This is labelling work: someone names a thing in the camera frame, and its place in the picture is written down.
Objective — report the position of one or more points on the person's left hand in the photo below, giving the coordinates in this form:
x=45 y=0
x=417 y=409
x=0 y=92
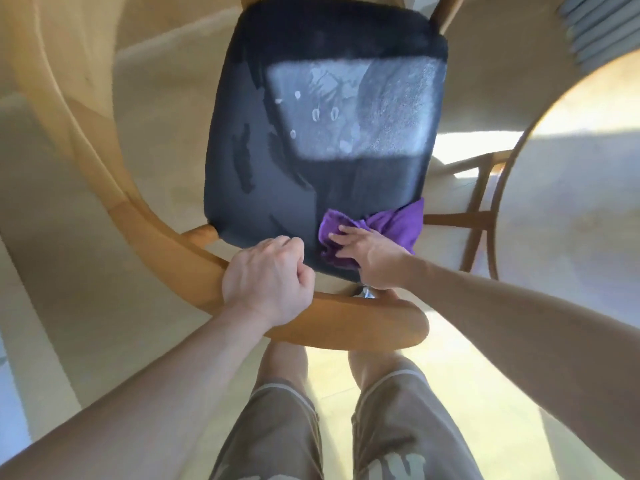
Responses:
x=267 y=284

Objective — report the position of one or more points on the person's right white sneaker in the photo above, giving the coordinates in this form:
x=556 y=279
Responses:
x=367 y=293

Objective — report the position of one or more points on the person's right leg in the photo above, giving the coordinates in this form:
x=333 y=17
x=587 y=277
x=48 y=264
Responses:
x=372 y=367

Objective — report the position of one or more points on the person's right hand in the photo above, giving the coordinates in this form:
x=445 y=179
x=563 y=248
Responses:
x=377 y=259

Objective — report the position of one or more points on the round wooden table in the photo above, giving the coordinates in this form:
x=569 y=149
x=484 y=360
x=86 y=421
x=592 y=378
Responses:
x=575 y=194

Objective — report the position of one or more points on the grey pleated curtain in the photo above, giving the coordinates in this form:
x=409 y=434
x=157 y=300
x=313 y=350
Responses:
x=597 y=29

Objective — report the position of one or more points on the person's right forearm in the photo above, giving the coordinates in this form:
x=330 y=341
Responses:
x=540 y=334

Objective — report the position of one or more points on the person's leg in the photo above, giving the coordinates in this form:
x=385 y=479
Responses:
x=285 y=362
x=372 y=367

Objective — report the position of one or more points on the person's left leg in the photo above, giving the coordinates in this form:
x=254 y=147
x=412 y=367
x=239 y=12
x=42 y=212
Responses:
x=285 y=362

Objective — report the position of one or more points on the person's khaki shorts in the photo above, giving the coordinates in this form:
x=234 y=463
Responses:
x=340 y=429

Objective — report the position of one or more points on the wooden chair with black seat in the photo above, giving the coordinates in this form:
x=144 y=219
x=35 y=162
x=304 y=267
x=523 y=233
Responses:
x=300 y=169

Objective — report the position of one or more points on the purple microfibre cloth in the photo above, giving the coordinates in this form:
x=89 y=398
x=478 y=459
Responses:
x=395 y=227

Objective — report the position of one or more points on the person's left forearm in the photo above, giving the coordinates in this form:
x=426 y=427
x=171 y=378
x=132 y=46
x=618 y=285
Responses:
x=135 y=394

